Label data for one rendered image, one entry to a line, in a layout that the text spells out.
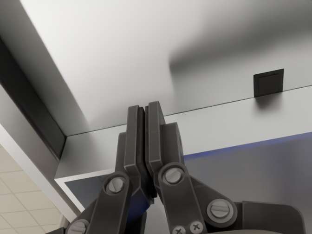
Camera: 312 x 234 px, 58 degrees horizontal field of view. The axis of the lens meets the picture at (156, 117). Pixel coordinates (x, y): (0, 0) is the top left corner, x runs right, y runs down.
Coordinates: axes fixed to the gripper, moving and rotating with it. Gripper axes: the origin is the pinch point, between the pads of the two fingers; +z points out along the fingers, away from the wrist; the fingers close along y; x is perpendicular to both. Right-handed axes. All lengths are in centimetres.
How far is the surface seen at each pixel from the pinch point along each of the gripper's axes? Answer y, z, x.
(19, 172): -102, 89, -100
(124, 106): -1.7, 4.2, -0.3
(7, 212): -132, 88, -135
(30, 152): -7.7, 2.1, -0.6
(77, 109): -4.6, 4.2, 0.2
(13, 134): -7.8, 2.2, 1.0
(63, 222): -32, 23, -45
